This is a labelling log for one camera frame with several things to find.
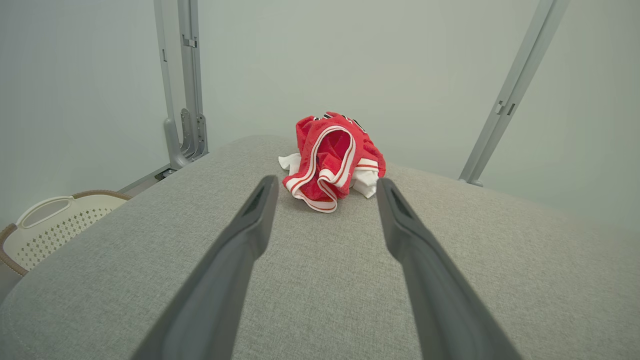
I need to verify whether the red jersey with number print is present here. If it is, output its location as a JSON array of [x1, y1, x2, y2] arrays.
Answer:
[[278, 111, 387, 214]]

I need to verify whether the grey post with small bracket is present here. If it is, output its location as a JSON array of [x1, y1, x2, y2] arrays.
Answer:
[[458, 0, 572, 187]]

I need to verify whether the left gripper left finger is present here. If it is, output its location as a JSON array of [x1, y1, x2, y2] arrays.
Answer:
[[131, 175, 280, 360]]

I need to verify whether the grey post with hinge plates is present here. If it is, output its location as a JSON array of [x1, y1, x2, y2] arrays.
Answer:
[[176, 0, 209, 162]]

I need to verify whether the white laundry basket brown rim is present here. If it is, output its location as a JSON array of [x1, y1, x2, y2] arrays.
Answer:
[[0, 189, 133, 279]]

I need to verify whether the grey curved partition leg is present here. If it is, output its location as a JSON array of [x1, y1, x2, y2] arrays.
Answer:
[[153, 0, 193, 171]]

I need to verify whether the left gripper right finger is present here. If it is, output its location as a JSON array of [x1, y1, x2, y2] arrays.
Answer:
[[376, 177, 523, 360]]

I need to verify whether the grey partition base rail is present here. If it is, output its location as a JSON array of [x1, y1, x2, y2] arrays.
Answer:
[[117, 162, 177, 196]]

